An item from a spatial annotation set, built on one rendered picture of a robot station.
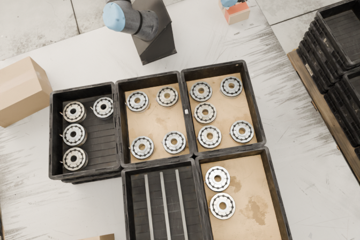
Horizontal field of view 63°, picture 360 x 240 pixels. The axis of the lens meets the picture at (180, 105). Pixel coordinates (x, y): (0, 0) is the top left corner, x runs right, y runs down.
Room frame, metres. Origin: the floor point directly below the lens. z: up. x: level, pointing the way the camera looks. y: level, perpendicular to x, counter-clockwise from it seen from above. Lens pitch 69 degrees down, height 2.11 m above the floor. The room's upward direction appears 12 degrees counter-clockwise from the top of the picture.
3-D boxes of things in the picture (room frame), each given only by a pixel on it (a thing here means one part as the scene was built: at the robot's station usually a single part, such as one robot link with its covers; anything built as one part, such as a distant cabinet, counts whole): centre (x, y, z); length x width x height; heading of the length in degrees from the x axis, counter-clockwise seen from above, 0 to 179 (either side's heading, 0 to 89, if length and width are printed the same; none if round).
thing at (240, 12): (1.05, -0.41, 0.74); 0.16 x 0.12 x 0.07; 9
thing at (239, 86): (0.53, -0.25, 0.86); 0.10 x 0.10 x 0.01
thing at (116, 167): (0.45, 0.43, 0.92); 0.40 x 0.30 x 0.02; 178
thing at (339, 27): (0.84, -1.10, 0.37); 0.40 x 0.30 x 0.45; 8
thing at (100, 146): (0.45, 0.43, 0.87); 0.40 x 0.30 x 0.11; 178
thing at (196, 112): (0.43, -0.10, 0.86); 0.10 x 0.10 x 0.01
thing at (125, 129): (0.44, 0.13, 0.87); 0.40 x 0.30 x 0.11; 178
